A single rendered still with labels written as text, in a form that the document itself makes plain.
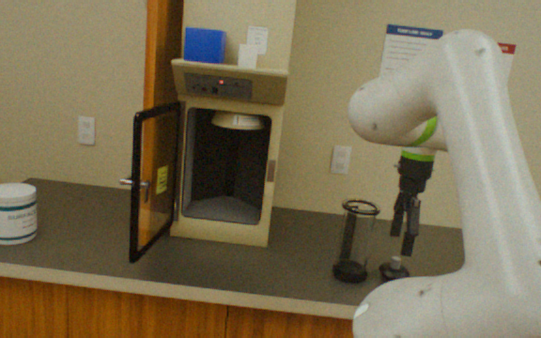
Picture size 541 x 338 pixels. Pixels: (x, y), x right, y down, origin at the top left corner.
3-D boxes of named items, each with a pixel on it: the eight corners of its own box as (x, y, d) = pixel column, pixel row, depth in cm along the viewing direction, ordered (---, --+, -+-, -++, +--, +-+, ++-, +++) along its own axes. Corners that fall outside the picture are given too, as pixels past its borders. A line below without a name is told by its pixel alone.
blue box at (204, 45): (190, 59, 134) (192, 27, 132) (224, 63, 134) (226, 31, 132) (183, 60, 125) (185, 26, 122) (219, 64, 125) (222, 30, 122)
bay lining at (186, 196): (194, 192, 172) (201, 97, 162) (263, 199, 172) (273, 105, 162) (180, 215, 148) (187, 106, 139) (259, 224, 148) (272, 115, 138)
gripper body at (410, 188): (396, 171, 134) (391, 200, 137) (404, 179, 126) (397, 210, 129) (422, 174, 134) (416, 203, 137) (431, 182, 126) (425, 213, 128)
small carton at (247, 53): (237, 65, 131) (239, 43, 130) (254, 67, 132) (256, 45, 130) (238, 66, 127) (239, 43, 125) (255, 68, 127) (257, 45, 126)
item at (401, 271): (374, 268, 143) (378, 250, 141) (404, 272, 143) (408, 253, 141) (380, 284, 134) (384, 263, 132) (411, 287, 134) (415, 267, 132)
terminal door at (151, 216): (173, 223, 147) (180, 99, 137) (131, 266, 118) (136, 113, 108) (170, 223, 147) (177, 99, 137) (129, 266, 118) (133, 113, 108)
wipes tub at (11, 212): (5, 224, 144) (3, 180, 140) (45, 230, 144) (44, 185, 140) (-22, 242, 132) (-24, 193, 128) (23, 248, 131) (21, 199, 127)
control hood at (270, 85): (177, 92, 138) (179, 57, 135) (285, 104, 137) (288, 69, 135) (168, 96, 127) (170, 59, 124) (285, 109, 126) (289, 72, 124)
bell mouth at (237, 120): (214, 116, 158) (216, 100, 157) (266, 122, 158) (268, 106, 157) (207, 125, 141) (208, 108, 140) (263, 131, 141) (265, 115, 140)
